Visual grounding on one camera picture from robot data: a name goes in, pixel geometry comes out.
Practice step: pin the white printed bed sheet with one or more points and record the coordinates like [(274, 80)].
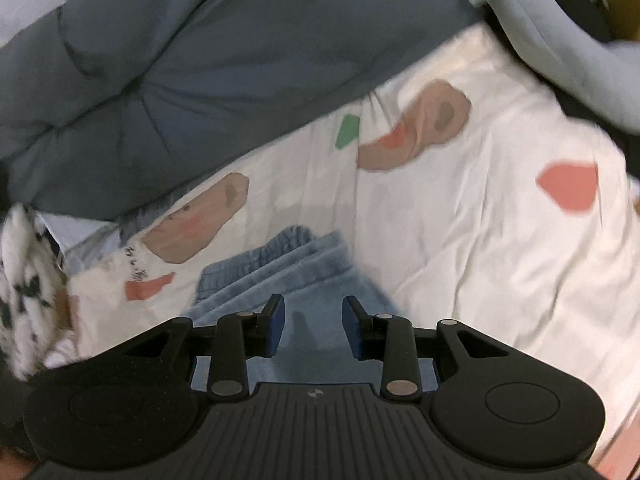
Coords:
[(475, 235)]

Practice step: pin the blue denim jeans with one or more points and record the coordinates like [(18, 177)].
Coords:
[(310, 280)]

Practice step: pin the grey u-shaped pillow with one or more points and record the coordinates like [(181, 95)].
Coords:
[(560, 60)]

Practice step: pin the black white patterned fleece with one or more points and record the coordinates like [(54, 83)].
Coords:
[(30, 285)]

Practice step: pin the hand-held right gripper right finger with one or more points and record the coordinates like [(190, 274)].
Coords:
[(350, 330)]

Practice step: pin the light blue cloth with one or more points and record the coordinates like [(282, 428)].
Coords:
[(85, 240)]

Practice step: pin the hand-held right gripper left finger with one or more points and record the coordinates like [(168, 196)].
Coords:
[(276, 327)]

